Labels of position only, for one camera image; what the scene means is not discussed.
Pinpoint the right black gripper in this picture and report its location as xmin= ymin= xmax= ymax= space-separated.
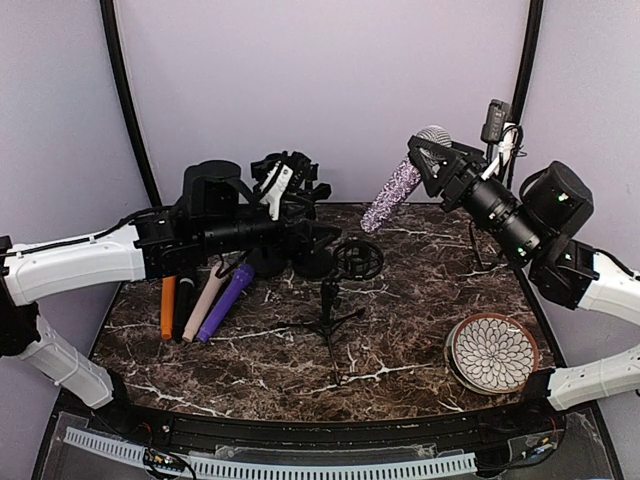
xmin=410 ymin=132 xmax=547 ymax=262

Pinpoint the black stand of purple microphone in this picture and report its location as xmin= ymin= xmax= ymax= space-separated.
xmin=292 ymin=182 xmax=335 ymax=279

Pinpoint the black tripod mic stand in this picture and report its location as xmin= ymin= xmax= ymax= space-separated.
xmin=276 ymin=239 xmax=384 ymax=386

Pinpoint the glitter silver microphone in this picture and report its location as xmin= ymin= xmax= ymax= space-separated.
xmin=360 ymin=125 xmax=452 ymax=234

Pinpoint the purple microphone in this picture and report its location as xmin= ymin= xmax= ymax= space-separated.
xmin=196 ymin=264 xmax=255 ymax=343

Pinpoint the beige pink microphone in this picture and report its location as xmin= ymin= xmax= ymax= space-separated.
xmin=182 ymin=260 xmax=227 ymax=343

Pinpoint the black microphone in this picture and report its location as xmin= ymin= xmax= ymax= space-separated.
xmin=172 ymin=276 xmax=195 ymax=343

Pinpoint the orange microphone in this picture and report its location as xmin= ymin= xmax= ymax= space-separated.
xmin=160 ymin=276 xmax=177 ymax=341

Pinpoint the black stand of beige microphone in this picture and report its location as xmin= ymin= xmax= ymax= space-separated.
xmin=295 ymin=163 xmax=332 ymax=220

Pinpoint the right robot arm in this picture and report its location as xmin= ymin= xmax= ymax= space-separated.
xmin=408 ymin=136 xmax=639 ymax=324

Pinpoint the flower pattern plate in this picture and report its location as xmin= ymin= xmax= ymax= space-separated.
xmin=444 ymin=313 xmax=539 ymax=395

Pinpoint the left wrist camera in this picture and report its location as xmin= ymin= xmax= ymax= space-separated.
xmin=253 ymin=152 xmax=311 ymax=221

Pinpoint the right black frame post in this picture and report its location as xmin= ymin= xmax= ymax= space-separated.
xmin=511 ymin=0 xmax=544 ymax=124

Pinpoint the black frame post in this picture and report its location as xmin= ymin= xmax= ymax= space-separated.
xmin=511 ymin=0 xmax=544 ymax=124
xmin=99 ymin=0 xmax=162 ymax=207

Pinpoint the white cable duct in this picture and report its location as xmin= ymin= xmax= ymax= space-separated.
xmin=63 ymin=427 xmax=477 ymax=479

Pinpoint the black front rail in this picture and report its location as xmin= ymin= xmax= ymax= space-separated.
xmin=132 ymin=402 xmax=567 ymax=451

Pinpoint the left black frame post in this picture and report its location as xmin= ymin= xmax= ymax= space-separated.
xmin=99 ymin=0 xmax=162 ymax=207

